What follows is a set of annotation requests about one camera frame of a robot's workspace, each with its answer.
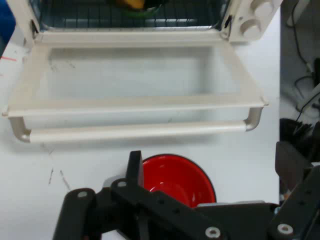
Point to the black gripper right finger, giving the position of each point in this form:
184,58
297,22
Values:
302,200

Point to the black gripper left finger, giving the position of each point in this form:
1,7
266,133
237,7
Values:
120,210

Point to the red bowl with dark rim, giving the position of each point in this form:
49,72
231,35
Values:
175,175

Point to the cream round oven knob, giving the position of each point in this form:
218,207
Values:
263,5
251,29

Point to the cream toaster oven body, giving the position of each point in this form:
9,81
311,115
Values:
250,10

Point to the green object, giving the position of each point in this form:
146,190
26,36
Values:
147,11

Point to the yellow object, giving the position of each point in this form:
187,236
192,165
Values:
132,3

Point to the blue object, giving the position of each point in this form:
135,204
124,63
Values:
6,22

